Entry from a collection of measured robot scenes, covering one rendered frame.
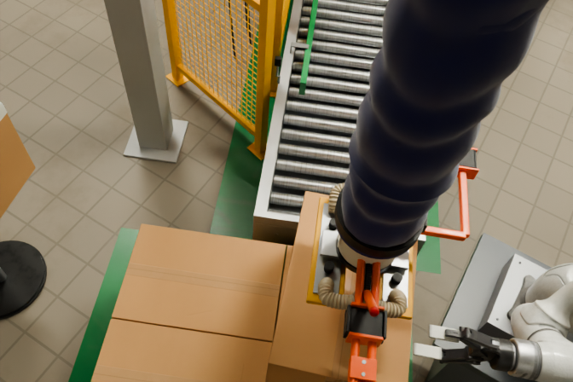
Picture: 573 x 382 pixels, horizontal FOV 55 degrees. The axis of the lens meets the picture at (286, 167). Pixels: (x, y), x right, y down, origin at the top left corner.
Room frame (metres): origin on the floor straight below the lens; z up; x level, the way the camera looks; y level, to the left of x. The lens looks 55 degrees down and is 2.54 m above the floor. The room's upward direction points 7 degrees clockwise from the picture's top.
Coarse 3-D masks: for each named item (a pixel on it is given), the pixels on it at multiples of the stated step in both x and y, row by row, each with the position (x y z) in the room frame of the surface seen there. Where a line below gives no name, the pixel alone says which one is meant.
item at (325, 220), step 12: (324, 204) 0.88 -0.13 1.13; (324, 216) 0.84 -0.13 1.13; (324, 228) 0.80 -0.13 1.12; (336, 228) 0.80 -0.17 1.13; (312, 252) 0.72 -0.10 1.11; (312, 264) 0.68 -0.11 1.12; (324, 264) 0.69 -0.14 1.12; (336, 264) 0.69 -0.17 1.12; (312, 276) 0.65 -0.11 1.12; (324, 276) 0.65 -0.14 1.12; (336, 276) 0.65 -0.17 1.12; (312, 288) 0.61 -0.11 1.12; (336, 288) 0.62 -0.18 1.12; (312, 300) 0.58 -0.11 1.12
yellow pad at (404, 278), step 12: (408, 264) 0.72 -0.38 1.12; (384, 276) 0.67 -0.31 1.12; (396, 276) 0.66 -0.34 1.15; (408, 276) 0.68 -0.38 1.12; (384, 288) 0.64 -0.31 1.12; (396, 288) 0.64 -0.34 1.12; (408, 288) 0.65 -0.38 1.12; (384, 300) 0.60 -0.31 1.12; (408, 300) 0.61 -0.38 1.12; (408, 312) 0.58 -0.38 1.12
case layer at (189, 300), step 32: (160, 256) 0.92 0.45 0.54; (192, 256) 0.93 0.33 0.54; (224, 256) 0.95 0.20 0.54; (256, 256) 0.97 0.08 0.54; (288, 256) 0.99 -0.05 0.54; (128, 288) 0.77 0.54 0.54; (160, 288) 0.79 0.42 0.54; (192, 288) 0.80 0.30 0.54; (224, 288) 0.82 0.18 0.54; (256, 288) 0.83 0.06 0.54; (128, 320) 0.65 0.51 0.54; (160, 320) 0.67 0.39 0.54; (192, 320) 0.68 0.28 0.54; (224, 320) 0.70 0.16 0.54; (256, 320) 0.71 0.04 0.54; (128, 352) 0.54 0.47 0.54; (160, 352) 0.55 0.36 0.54; (192, 352) 0.57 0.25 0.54; (224, 352) 0.58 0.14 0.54; (256, 352) 0.59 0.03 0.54
